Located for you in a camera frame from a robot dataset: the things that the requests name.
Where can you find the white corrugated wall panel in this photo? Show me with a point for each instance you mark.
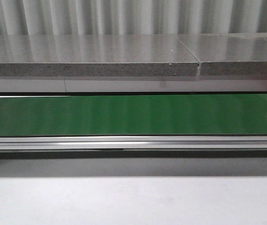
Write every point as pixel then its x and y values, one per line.
pixel 103 17

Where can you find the aluminium conveyor side rail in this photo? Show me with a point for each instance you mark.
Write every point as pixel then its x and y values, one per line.
pixel 133 143

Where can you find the grey stone slab right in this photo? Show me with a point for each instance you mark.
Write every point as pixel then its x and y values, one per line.
pixel 237 54

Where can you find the white base panel under slabs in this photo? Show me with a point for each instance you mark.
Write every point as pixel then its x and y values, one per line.
pixel 131 84

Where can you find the green conveyor belt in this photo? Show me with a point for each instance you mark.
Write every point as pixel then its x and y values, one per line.
pixel 216 114

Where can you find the grey stone slab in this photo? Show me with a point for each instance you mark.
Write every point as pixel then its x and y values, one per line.
pixel 95 55
pixel 237 54

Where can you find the grey stone slab left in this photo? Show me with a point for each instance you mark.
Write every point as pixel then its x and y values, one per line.
pixel 95 55

